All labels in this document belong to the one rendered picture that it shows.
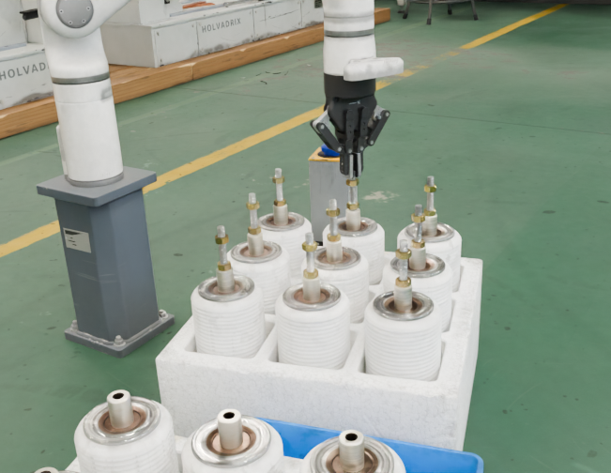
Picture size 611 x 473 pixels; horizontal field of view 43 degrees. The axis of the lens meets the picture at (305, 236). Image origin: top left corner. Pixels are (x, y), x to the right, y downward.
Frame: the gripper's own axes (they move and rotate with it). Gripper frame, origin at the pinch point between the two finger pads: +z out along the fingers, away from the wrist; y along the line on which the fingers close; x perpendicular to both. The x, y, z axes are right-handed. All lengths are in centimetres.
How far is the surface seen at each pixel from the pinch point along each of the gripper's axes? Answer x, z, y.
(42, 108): -201, 29, 8
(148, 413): 29, 10, 43
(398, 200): -59, 35, -52
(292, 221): -7.3, 10.2, 6.7
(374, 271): 4.8, 16.2, -0.7
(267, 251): 0.3, 10.3, 15.0
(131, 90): -222, 32, -33
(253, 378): 17.7, 18.4, 26.5
